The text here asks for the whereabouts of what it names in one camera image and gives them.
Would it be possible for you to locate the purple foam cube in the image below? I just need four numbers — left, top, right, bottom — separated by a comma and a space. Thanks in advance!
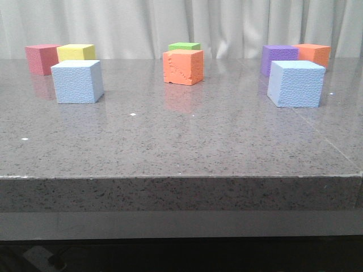
260, 45, 299, 77

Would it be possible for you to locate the orange foam cube centre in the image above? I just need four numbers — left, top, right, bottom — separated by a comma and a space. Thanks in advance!
163, 49, 204, 86

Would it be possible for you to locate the white curtain backdrop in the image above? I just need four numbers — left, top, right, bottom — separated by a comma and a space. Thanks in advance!
1, 1, 362, 59

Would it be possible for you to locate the green foam cube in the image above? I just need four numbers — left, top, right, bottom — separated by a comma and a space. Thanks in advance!
168, 42, 201, 50

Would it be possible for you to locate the orange foam cube right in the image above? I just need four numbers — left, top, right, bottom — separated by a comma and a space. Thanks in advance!
294, 44, 331, 68

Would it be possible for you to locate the red foam cube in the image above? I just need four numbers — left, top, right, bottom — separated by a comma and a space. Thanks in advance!
25, 44, 60, 75

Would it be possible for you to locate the yellow foam cube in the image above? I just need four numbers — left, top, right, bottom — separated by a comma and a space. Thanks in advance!
57, 44, 96, 62

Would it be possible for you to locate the orange foam cube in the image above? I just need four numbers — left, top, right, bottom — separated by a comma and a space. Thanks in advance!
294, 44, 331, 68
163, 49, 204, 86

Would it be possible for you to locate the light blue foam cube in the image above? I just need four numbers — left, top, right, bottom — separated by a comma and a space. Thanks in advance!
267, 61, 326, 108
51, 60, 104, 104

